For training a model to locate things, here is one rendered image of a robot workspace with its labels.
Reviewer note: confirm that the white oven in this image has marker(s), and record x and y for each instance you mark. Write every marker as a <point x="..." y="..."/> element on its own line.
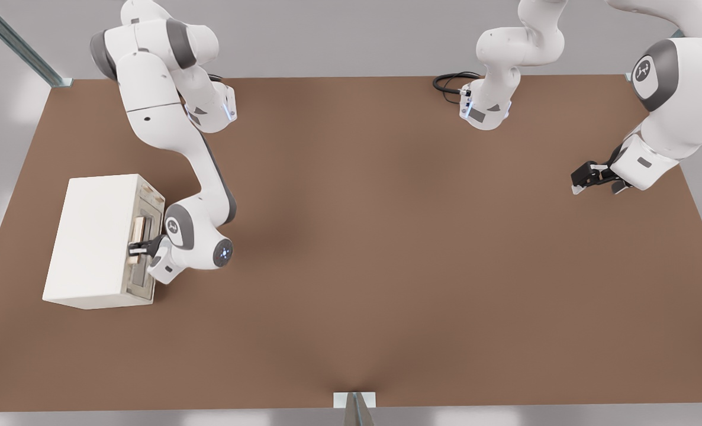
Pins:
<point x="93" y="239"/>

